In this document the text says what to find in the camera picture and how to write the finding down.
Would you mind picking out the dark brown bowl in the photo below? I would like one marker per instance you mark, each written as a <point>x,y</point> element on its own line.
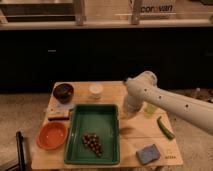
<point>63,93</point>

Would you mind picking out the black chair frame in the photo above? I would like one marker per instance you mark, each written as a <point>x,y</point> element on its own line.
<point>19,163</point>

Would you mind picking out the light blue cloth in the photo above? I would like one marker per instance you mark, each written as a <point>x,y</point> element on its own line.
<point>68,106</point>

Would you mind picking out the red orange bowl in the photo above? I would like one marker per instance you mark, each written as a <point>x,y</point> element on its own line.
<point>52,135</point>

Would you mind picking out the convan labelled box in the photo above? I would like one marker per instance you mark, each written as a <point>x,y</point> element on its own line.
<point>156,8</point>

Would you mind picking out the green plastic tray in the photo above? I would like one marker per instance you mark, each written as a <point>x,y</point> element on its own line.
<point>101,119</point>

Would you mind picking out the wooden block brush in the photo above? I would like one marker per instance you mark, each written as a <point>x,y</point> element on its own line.
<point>58,115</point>

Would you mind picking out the green cucumber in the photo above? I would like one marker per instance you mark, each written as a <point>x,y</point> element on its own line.
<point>164,130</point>

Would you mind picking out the white cup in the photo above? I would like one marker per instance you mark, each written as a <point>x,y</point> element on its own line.
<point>95,91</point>

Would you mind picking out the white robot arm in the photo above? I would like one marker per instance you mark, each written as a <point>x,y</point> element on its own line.
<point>143,88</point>

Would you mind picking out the light green cup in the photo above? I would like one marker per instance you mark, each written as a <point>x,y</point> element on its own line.
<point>150,108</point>

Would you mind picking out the bunch of dark grapes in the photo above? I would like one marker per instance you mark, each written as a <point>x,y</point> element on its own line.
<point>92,142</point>

